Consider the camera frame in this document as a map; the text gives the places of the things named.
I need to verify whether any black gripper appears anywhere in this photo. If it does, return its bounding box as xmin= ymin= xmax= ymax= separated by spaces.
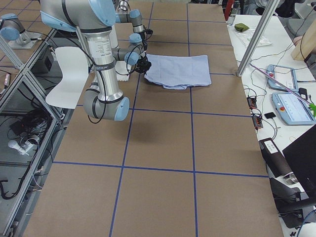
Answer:
xmin=134 ymin=57 xmax=152 ymax=74

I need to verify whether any light blue striped shirt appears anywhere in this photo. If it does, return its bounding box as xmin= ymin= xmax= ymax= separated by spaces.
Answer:
xmin=145 ymin=54 xmax=211 ymax=90

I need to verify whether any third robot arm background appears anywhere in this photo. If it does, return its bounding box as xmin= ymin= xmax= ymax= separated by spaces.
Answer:
xmin=0 ymin=13 xmax=42 ymax=49

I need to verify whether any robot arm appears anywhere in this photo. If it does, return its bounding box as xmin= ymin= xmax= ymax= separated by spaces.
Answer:
xmin=116 ymin=0 xmax=153 ymax=51
xmin=40 ymin=0 xmax=152 ymax=121

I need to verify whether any white plastic chair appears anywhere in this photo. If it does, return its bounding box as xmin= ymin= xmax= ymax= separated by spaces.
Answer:
xmin=45 ymin=46 xmax=89 ymax=109

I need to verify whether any clear water bottle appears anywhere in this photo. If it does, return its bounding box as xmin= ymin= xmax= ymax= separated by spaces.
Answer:
xmin=226 ymin=0 xmax=240 ymax=26

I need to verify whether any green fabric pouch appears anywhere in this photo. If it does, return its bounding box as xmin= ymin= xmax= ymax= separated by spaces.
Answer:
xmin=234 ymin=23 xmax=249 ymax=32

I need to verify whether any clear plastic MiNi bag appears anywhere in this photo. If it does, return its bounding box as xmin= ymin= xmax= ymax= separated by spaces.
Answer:
xmin=234 ymin=28 xmax=274 ymax=49

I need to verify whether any blue teach pendant far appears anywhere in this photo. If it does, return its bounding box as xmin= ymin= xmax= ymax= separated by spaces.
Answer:
xmin=267 ymin=64 xmax=299 ymax=92

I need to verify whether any blue teach pendant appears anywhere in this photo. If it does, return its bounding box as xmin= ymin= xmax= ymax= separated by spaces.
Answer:
xmin=267 ymin=64 xmax=299 ymax=92
xmin=272 ymin=93 xmax=316 ymax=125

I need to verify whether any white power strip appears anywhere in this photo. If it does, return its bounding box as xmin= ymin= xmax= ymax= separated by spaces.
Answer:
xmin=8 ymin=139 xmax=39 ymax=156

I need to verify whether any blue teach pendant near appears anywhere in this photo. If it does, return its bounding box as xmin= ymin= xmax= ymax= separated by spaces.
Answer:
xmin=272 ymin=93 xmax=316 ymax=125

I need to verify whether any black monitor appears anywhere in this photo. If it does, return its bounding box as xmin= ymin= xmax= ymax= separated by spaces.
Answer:
xmin=282 ymin=126 xmax=316 ymax=194

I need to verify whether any grey aluminium frame post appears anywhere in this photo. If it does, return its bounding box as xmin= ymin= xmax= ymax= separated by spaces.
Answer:
xmin=236 ymin=0 xmax=280 ymax=77

